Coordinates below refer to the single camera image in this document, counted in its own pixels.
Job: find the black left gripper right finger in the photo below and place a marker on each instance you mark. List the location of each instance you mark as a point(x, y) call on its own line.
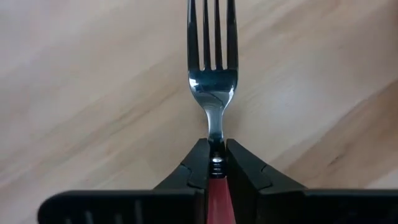
point(248, 186)

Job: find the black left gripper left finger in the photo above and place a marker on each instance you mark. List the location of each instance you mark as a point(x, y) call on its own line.
point(186, 180)

